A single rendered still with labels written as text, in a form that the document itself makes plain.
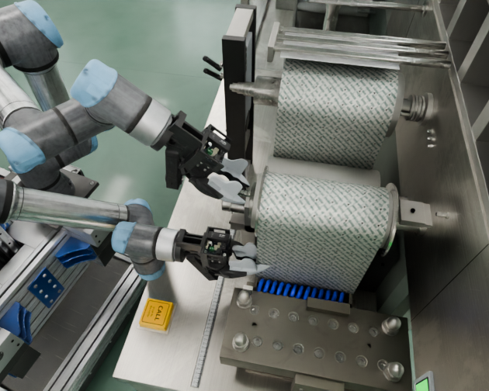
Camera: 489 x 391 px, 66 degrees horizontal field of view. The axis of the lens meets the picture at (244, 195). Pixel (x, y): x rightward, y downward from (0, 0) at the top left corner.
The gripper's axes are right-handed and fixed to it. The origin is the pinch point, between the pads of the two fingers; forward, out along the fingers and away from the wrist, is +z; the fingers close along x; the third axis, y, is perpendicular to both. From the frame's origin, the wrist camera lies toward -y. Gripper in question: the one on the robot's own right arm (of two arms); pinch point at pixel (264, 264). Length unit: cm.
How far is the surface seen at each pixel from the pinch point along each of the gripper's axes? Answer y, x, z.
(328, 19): 20, 76, 7
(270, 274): -3.6, -0.2, 1.6
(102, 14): -109, 299, -204
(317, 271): 1.5, -0.3, 11.9
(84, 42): -109, 248, -200
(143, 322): -16.6, -12.9, -28.3
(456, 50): 37, 35, 32
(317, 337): -6.0, -12.0, 13.7
